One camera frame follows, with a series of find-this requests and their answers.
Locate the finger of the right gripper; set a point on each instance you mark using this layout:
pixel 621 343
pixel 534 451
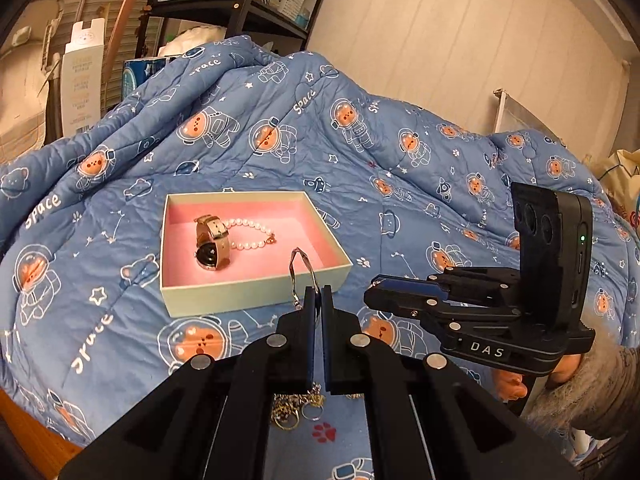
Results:
pixel 409 286
pixel 407 304

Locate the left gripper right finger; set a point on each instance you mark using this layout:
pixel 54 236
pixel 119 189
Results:
pixel 426 418

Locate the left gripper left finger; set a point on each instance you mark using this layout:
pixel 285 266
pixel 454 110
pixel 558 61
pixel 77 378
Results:
pixel 209 419

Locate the beige strap wristwatch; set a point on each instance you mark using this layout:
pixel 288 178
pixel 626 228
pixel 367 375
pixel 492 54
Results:
pixel 212 245

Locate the pink lined jewelry box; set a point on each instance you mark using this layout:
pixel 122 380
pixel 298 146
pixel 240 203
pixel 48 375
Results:
pixel 264 228

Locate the right human hand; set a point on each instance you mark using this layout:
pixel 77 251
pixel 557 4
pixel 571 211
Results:
pixel 510 386

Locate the blue space bear quilt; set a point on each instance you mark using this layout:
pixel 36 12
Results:
pixel 85 333

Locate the blue tissue pack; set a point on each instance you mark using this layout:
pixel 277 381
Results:
pixel 138 70

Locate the white cardboard product box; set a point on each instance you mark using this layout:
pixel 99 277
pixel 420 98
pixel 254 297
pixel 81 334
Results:
pixel 81 77

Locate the louvered wardrobe door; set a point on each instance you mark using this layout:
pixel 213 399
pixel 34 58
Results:
pixel 120 29

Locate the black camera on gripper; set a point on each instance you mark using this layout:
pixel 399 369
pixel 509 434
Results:
pixel 555 249

